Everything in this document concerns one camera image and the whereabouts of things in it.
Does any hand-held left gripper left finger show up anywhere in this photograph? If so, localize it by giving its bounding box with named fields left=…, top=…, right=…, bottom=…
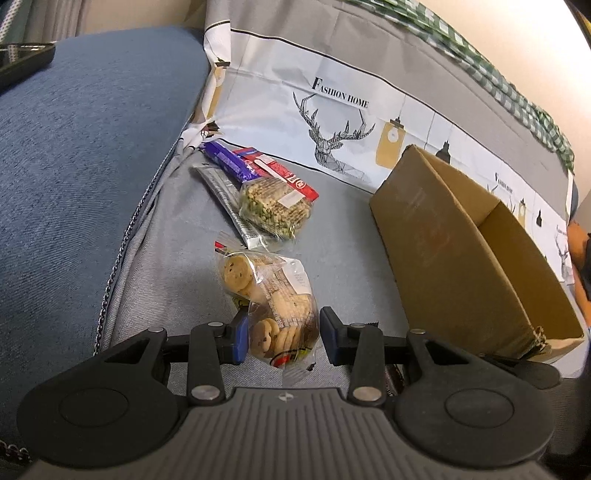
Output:
left=99, top=307, right=250, bottom=408

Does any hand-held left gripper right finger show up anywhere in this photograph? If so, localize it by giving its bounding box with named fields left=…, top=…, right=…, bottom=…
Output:
left=320, top=305, right=482, bottom=408

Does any clear bag of cookies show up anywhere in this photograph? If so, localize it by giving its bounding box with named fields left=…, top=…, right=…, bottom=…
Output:
left=213, top=240, right=321, bottom=371

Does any cardboard box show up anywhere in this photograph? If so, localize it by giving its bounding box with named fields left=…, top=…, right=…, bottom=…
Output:
left=369, top=144, right=586, bottom=365

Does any dark brown snack packet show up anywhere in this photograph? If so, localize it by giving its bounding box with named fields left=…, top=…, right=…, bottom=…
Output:
left=385, top=364, right=408, bottom=398

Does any deer printed sofa cover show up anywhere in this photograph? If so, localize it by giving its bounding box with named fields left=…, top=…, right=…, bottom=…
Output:
left=95, top=0, right=591, bottom=407

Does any clear bag of green crackers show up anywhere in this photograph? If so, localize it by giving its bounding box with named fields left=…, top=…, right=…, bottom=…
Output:
left=238, top=179, right=313, bottom=241

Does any silver snack packet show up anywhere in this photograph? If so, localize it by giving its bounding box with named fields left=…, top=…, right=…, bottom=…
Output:
left=196, top=166, right=265, bottom=250

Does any red snack packet white label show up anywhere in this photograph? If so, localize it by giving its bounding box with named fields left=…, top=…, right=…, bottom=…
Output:
left=231, top=148, right=320, bottom=204

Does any purple snack packet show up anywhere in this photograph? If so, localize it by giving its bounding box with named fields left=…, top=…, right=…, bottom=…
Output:
left=201, top=141, right=259, bottom=182

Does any orange cushion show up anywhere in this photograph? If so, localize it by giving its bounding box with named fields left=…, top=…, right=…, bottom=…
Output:
left=568, top=220, right=591, bottom=296

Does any green checked cloth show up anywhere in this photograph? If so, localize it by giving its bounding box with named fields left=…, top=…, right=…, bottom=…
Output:
left=346, top=0, right=576, bottom=174

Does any black phone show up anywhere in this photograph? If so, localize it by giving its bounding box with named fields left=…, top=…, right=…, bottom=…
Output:
left=0, top=42, right=57, bottom=89

